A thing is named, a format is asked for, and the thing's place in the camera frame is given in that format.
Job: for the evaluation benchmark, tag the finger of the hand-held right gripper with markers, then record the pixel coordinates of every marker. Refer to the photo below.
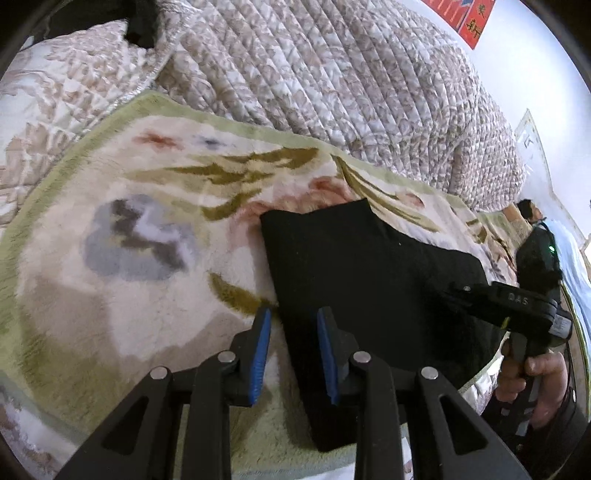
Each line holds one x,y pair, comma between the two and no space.
461,297

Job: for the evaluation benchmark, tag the red wall poster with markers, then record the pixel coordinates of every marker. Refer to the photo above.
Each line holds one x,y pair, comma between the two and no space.
466,14

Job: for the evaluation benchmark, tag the black pants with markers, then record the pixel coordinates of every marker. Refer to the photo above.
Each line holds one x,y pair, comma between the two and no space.
378,295

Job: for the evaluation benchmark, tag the floral fleece blanket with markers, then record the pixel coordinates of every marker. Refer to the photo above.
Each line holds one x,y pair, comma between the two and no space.
138,258

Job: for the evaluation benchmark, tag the black bag with green light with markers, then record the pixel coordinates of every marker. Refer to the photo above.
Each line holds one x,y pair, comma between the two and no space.
535,261

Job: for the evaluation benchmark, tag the quilted floral bedspread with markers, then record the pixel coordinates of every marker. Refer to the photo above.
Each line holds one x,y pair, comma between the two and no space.
323,74

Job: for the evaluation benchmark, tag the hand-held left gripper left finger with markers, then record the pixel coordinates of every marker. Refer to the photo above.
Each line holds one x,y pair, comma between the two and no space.
261,355

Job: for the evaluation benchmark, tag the black cloth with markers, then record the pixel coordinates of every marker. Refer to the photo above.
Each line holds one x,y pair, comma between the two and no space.
141,27

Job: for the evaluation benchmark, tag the white wall sheet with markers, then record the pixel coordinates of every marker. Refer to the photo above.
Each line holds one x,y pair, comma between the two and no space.
535,147

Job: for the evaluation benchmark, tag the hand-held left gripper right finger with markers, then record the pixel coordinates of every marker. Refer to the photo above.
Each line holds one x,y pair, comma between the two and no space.
328,355

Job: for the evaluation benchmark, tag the light blue cloth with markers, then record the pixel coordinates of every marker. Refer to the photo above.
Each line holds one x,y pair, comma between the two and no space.
570,263

